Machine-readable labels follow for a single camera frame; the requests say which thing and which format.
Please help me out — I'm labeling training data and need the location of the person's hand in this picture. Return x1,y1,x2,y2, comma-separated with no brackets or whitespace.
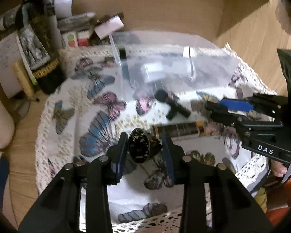
271,160,287,178

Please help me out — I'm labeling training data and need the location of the white power adapter cube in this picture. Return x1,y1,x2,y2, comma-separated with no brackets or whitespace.
141,62,165,83

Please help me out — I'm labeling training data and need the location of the dark cylinder with yellow end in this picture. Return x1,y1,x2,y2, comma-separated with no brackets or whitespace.
151,121,208,139

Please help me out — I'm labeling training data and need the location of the white folded paper card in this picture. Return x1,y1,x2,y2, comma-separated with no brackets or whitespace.
94,15,124,39

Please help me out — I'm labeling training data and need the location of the stack of papers and magazines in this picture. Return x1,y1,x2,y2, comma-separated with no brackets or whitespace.
43,0,96,49

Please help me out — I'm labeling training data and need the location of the black oval ornate case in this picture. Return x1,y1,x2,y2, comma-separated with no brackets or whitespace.
128,128,162,164

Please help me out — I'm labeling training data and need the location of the butterfly print lace tablecloth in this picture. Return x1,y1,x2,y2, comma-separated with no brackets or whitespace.
35,51,271,232

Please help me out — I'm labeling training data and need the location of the clear plastic storage box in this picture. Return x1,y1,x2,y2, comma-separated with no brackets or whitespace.
110,30,238,99

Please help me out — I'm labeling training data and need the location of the dark glass bottle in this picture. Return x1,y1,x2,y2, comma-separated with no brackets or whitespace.
15,0,66,95

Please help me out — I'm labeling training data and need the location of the black T-shaped plastic connector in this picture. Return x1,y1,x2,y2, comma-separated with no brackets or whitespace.
154,90,191,120

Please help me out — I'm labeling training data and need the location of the elephant picture card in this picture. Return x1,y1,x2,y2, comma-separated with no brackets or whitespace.
19,25,51,70

